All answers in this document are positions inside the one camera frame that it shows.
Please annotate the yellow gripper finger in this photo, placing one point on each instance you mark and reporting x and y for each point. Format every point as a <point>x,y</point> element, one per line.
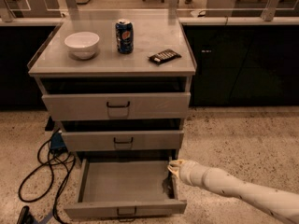
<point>174,171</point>
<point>176,163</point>

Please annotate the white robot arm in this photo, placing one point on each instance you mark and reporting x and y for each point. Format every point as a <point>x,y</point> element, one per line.
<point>276,203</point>

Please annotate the grey middle drawer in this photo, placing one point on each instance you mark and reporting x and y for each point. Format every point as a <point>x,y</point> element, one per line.
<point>112,141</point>

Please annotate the grey drawer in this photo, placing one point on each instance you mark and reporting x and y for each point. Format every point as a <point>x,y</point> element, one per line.
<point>121,189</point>
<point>71,107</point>
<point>112,141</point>

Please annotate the grey bottom drawer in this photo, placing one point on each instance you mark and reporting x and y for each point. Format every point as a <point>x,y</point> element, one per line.
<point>121,189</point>

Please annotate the grey top drawer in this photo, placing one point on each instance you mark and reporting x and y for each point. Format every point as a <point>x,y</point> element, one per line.
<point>71,107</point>

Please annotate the grey drawer cabinet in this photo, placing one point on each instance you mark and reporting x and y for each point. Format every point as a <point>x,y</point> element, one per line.
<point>107,71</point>

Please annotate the dark snack bar wrapper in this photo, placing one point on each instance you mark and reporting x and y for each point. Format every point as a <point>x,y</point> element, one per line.
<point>164,56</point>

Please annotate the blue power box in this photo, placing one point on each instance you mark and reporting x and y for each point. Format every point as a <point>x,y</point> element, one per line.
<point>57,142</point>

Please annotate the blue pepsi can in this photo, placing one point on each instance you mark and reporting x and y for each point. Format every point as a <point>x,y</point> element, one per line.
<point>124,36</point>

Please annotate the white ceramic bowl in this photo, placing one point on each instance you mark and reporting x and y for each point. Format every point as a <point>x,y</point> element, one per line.
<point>82,45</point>

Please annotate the black object on floor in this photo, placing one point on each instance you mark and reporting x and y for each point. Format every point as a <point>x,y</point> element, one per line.
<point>25,216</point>

